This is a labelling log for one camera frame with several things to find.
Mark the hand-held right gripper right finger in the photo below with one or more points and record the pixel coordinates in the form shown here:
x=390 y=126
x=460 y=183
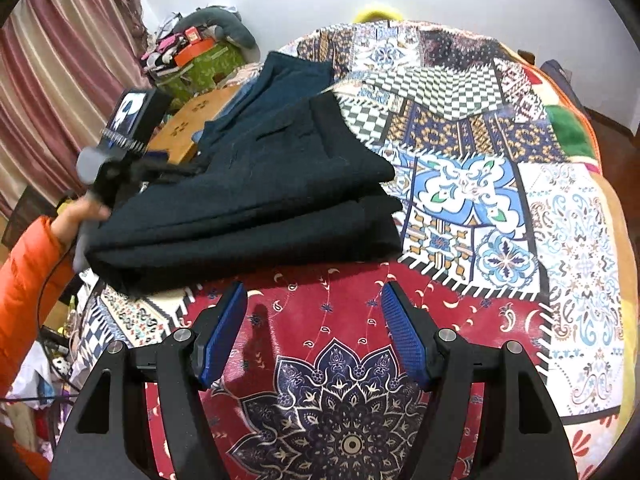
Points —
x=407 y=340

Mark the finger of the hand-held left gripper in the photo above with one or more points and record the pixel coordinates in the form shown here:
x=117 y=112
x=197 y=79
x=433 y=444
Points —
x=167 y=167

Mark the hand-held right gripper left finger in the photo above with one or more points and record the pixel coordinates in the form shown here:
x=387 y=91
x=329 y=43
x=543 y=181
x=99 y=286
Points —
x=220 y=335

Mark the black pants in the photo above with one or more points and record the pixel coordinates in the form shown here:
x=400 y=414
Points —
x=250 y=210

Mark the person's left forearm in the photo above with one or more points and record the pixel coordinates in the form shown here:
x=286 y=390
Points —
x=30 y=280

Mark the dark teal pants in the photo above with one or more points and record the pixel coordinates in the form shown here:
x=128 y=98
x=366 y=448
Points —
x=285 y=80

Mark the person's left hand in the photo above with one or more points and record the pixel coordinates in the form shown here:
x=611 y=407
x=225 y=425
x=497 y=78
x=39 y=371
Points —
x=77 y=217

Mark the bamboo lap desk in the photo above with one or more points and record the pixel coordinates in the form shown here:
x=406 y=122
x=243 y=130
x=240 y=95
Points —
x=185 y=125

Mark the pile of clothes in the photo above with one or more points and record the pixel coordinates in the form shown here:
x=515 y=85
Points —
x=162 y=50

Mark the orange box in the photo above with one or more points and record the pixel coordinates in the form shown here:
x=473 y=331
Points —
x=192 y=50

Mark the blue jeans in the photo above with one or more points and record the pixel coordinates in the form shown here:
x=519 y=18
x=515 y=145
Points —
x=237 y=102

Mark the green patterned storage box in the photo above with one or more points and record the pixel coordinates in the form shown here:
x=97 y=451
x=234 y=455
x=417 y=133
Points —
x=215 y=62

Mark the small red box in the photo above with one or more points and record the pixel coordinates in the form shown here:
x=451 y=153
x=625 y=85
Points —
x=191 y=35

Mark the striped pink curtain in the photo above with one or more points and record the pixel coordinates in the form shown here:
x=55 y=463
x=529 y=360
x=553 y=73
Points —
x=50 y=60

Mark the grey plush toy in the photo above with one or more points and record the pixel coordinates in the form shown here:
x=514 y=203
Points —
x=235 y=30

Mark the patchwork printed blanket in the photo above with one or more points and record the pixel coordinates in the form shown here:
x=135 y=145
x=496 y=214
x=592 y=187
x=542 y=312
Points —
x=450 y=185

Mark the floor clutter pile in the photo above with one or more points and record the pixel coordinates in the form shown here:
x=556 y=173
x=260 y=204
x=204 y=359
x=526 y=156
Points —
x=35 y=380

